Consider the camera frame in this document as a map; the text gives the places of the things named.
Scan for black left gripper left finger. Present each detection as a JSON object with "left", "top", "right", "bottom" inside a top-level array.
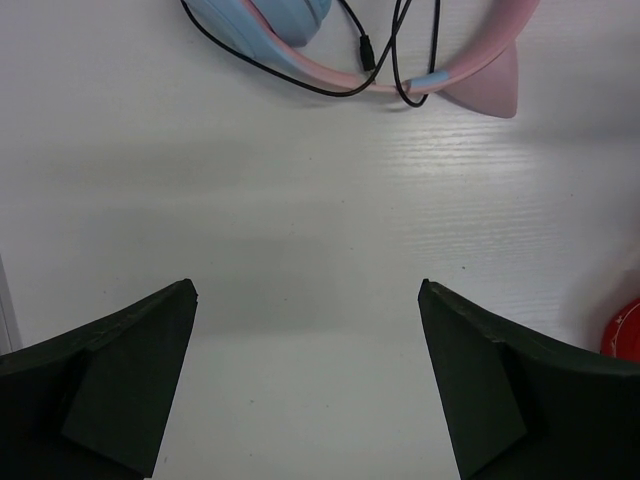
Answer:
[{"left": 1, "top": 279, "right": 198, "bottom": 479}]

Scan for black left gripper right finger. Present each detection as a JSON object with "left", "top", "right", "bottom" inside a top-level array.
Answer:
[{"left": 418, "top": 280, "right": 639, "bottom": 479}]

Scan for red wireless headphones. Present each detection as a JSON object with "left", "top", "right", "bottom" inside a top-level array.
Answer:
[{"left": 600, "top": 299, "right": 640, "bottom": 363}]

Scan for pink blue cat-ear headphones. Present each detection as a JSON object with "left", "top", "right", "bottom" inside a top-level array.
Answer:
[{"left": 182, "top": 1, "right": 538, "bottom": 118}]

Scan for black cable of pink headphones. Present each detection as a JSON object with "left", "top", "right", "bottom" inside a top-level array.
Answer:
[{"left": 180, "top": 0, "right": 444, "bottom": 109}]

